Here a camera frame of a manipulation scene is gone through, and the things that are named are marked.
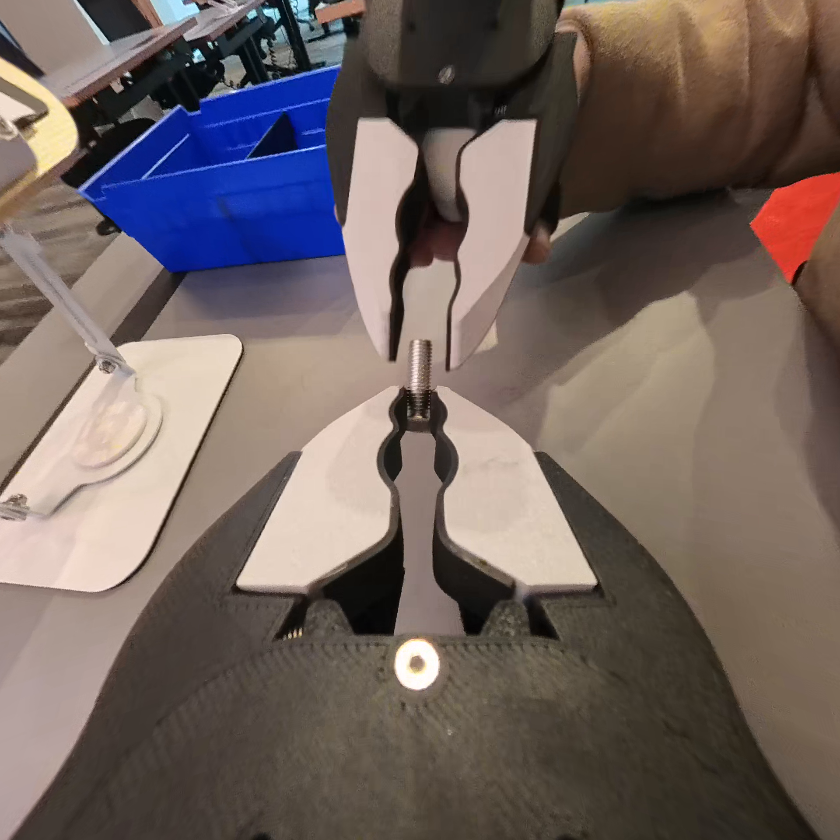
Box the steel hex bolt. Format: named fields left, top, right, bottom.
left=403, top=339, right=435, bottom=434

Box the white acrylic sheet holder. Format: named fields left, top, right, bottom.
left=0, top=92, right=37, bottom=191

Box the person's tan coat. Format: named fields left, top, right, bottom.
left=793, top=209, right=840, bottom=336

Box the wood top office desk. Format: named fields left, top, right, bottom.
left=39, top=16, right=198, bottom=109

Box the black bin divider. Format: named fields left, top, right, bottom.
left=246, top=112, right=303, bottom=160

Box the white document stand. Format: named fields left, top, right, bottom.
left=0, top=226, right=244, bottom=593

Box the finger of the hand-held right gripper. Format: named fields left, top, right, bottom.
left=445, top=118, right=541, bottom=372
left=342, top=118, right=421, bottom=365

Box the blue plastic bin with divider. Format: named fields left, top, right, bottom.
left=79, top=66, right=347, bottom=273

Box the grey desk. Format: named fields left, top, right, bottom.
left=0, top=184, right=840, bottom=840

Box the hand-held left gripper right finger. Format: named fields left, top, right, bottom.
left=430, top=386, right=599, bottom=605

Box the person's right hand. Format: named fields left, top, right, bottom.
left=407, top=215, right=553, bottom=266

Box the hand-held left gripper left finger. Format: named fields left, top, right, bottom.
left=235, top=386, right=403, bottom=605

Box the person's right forearm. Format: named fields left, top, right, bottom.
left=556, top=0, right=840, bottom=217

